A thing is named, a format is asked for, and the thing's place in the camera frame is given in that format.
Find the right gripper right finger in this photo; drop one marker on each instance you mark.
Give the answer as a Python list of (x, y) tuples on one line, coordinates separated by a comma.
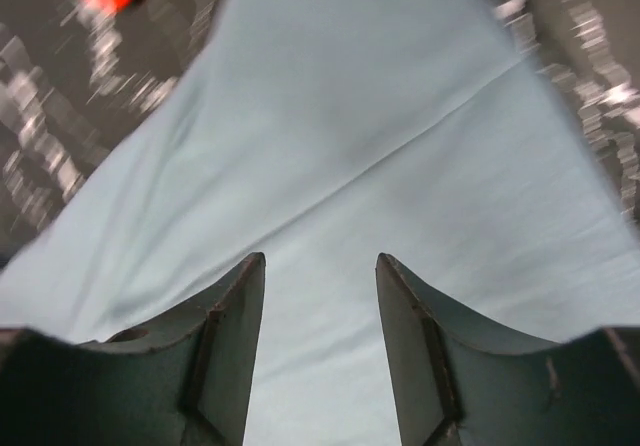
[(460, 378)]

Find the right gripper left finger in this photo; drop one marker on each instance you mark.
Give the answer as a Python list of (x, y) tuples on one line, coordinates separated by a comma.
[(181, 378)]

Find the grey blue t shirt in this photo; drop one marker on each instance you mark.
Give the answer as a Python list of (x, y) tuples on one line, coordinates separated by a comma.
[(323, 133)]

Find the black marble pattern mat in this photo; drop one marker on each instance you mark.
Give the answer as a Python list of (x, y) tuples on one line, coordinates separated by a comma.
[(75, 81)]

